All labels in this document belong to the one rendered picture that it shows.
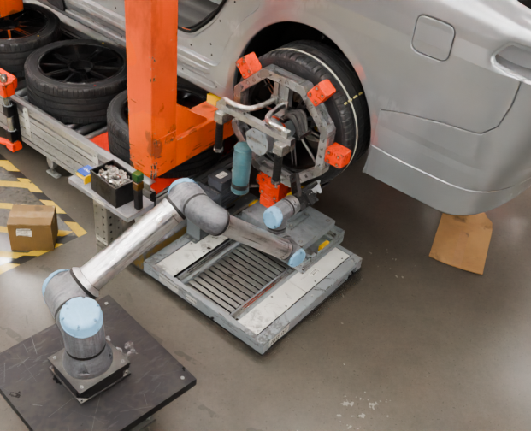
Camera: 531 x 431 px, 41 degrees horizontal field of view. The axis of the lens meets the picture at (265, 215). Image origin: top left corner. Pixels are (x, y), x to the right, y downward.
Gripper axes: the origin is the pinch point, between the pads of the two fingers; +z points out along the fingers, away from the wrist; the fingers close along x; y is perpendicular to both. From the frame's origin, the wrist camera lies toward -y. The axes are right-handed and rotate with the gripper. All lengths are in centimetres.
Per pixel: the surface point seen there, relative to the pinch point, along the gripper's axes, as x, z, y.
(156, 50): -6, -41, -84
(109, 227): -82, -61, -27
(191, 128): -44, -16, -50
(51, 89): -130, -23, -108
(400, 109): 55, 8, -14
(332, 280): -28, 3, 52
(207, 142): -51, -6, -40
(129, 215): -55, -65, -28
